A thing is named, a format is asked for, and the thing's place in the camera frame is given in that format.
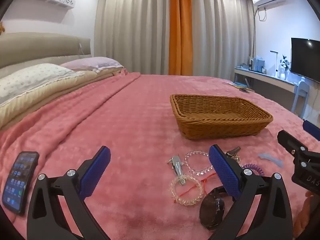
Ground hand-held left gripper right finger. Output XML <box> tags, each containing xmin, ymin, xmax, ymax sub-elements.
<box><xmin>209</xmin><ymin>144</ymin><xmax>293</xmax><ymax>240</ymax></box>

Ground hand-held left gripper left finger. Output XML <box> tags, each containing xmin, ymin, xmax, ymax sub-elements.
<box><xmin>26</xmin><ymin>145</ymin><xmax>112</xmax><ymax>240</ymax></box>

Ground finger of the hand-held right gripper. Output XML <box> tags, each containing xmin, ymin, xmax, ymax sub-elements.
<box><xmin>277</xmin><ymin>129</ymin><xmax>320</xmax><ymax>193</ymax></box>
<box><xmin>302</xmin><ymin>120</ymin><xmax>320</xmax><ymax>142</ymax></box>

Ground purple spiral hair tie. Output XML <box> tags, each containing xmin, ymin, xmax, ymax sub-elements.
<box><xmin>240</xmin><ymin>164</ymin><xmax>265</xmax><ymax>177</ymax></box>

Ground crystal bead bracelet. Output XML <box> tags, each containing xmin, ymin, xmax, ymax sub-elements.
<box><xmin>185</xmin><ymin>150</ymin><xmax>213</xmax><ymax>176</ymax></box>

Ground black wristwatch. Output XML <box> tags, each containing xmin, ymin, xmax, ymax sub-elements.
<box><xmin>199</xmin><ymin>188</ymin><xmax>226</xmax><ymax>230</ymax></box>

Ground brown wicker basket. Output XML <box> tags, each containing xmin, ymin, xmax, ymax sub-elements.
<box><xmin>169</xmin><ymin>94</ymin><xmax>274</xmax><ymax>140</ymax></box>

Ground person's right hand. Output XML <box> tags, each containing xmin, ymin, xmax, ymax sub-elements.
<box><xmin>294</xmin><ymin>190</ymin><xmax>316</xmax><ymax>233</ymax></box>

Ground light blue hair clip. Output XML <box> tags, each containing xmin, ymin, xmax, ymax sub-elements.
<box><xmin>258</xmin><ymin>152</ymin><xmax>285</xmax><ymax>167</ymax></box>

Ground light blue chair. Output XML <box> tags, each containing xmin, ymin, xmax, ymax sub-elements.
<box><xmin>291</xmin><ymin>78</ymin><xmax>310</xmax><ymax>117</ymax></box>

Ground pink plush blanket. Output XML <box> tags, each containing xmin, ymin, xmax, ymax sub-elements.
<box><xmin>0</xmin><ymin>72</ymin><xmax>320</xmax><ymax>240</ymax></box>

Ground white and grey desk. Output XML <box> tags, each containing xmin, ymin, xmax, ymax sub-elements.
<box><xmin>234</xmin><ymin>66</ymin><xmax>301</xmax><ymax>113</ymax></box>

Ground white vase with flowers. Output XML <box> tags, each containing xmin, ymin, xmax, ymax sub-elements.
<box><xmin>279</xmin><ymin>54</ymin><xmax>292</xmax><ymax>80</ymax></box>

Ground black television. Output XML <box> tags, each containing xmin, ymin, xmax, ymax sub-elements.
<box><xmin>291</xmin><ymin>37</ymin><xmax>320</xmax><ymax>85</ymax></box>

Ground white desk lamp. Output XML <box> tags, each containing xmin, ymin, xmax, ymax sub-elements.
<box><xmin>270</xmin><ymin>50</ymin><xmax>280</xmax><ymax>77</ymax></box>

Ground black smartphone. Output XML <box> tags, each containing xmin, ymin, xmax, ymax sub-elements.
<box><xmin>2</xmin><ymin>151</ymin><xmax>40</xmax><ymax>215</ymax></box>

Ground books on desk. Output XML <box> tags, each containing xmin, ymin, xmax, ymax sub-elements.
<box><xmin>248</xmin><ymin>55</ymin><xmax>267</xmax><ymax>74</ymax></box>

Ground beige quilt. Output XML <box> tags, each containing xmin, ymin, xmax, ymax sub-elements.
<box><xmin>0</xmin><ymin>67</ymin><xmax>127</xmax><ymax>131</ymax></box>

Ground lilac pillow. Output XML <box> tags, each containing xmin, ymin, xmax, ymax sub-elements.
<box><xmin>60</xmin><ymin>56</ymin><xmax>124</xmax><ymax>74</ymax></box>

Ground white floral pillow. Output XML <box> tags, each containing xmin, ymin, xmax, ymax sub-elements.
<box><xmin>0</xmin><ymin>63</ymin><xmax>86</xmax><ymax>106</ymax></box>

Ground beige curtain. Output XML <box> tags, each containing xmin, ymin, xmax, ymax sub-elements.
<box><xmin>94</xmin><ymin>0</ymin><xmax>173</xmax><ymax>76</ymax></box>
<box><xmin>191</xmin><ymin>0</ymin><xmax>257</xmax><ymax>78</ymax></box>

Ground beige padded headboard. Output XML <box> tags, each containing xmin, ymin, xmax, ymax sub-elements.
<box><xmin>0</xmin><ymin>32</ymin><xmax>92</xmax><ymax>80</ymax></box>

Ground orange curtain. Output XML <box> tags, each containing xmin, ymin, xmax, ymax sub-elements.
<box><xmin>168</xmin><ymin>0</ymin><xmax>194</xmax><ymax>76</ymax></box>

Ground red string bracelet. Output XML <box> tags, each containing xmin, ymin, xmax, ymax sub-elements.
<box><xmin>174</xmin><ymin>172</ymin><xmax>221</xmax><ymax>203</ymax></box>

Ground white wall shelf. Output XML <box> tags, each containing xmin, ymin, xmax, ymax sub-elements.
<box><xmin>14</xmin><ymin>0</ymin><xmax>76</xmax><ymax>26</ymax></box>

